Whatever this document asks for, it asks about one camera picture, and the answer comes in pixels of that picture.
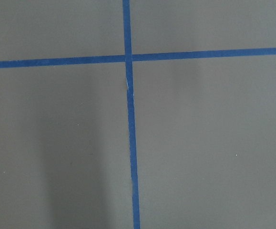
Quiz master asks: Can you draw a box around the long blue tape strip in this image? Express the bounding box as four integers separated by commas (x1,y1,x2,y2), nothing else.
122,0,141,229

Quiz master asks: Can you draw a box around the crossing blue tape strip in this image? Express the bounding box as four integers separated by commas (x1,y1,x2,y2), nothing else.
0,48,276,69

